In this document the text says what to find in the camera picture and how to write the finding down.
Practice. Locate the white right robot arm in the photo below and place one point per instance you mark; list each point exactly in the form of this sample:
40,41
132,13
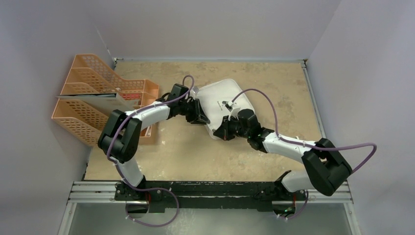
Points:
325,168

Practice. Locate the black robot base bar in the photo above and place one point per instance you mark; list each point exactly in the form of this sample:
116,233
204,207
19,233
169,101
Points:
157,196

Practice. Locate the orange plastic file rack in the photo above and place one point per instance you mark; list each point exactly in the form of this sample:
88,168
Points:
92,90

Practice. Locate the grey folder in rack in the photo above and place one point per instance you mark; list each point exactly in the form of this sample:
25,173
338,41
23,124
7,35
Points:
105,103

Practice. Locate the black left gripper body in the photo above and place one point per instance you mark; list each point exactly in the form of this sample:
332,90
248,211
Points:
188,109

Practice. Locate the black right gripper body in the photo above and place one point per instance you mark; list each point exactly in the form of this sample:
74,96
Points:
225,130

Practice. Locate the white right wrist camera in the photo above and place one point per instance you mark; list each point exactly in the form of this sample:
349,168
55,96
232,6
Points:
231,106

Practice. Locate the grey medicine kit box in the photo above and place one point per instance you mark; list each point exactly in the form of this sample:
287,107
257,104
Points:
211,98

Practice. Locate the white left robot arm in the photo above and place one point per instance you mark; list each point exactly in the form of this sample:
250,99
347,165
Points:
120,136

